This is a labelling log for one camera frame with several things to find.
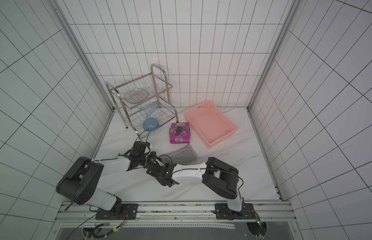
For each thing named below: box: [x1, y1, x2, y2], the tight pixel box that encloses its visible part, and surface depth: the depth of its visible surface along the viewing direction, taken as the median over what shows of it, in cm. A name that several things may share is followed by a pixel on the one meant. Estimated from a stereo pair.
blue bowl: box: [143, 117, 160, 132], surface depth 101 cm
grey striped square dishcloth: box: [160, 143, 197, 165], surface depth 94 cm
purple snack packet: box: [169, 122, 191, 144], surface depth 101 cm
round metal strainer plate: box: [123, 88, 150, 104], surface depth 92 cm
